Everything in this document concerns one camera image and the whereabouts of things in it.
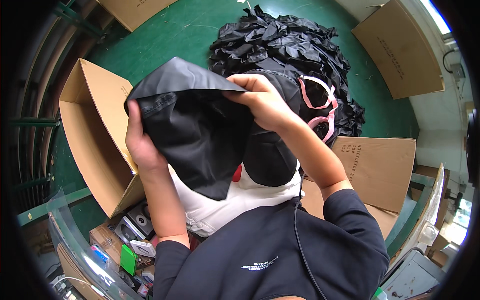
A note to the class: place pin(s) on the person's left hand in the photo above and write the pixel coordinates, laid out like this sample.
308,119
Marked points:
144,150

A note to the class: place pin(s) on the person's right hand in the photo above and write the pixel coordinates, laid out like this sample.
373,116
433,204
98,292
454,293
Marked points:
268,107

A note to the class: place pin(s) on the black fabric piece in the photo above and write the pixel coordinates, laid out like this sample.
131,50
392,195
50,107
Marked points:
187,127

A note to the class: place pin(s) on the open cardboard box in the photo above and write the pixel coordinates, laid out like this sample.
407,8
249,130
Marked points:
97,123

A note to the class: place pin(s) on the pile of black fabric pieces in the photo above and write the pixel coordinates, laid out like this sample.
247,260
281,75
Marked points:
285,41

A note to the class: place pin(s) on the silver speaker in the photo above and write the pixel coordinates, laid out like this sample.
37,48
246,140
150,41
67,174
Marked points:
135,223

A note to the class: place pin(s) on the small brown carton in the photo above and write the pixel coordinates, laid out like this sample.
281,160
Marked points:
105,242

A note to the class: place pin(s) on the person's legs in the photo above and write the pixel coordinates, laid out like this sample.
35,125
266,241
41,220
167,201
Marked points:
232,206

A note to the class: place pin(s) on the green small box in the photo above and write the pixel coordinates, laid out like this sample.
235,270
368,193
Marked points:
128,259

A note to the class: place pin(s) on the clear plastic sheet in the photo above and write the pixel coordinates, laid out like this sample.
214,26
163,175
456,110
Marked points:
425,221
75,240

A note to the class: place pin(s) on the green metal rack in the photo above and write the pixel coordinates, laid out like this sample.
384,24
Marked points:
33,123

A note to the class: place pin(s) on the printed cardboard box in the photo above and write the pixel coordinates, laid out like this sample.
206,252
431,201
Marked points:
375,172

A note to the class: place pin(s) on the flat cardboard carton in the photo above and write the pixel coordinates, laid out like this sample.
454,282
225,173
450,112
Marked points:
135,11
401,48

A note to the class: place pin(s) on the person's body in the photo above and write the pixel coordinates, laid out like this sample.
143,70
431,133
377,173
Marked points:
262,255

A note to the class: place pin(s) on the white machine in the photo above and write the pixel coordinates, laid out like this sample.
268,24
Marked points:
412,277

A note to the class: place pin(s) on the grey wall box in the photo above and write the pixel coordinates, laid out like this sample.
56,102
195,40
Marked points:
458,72

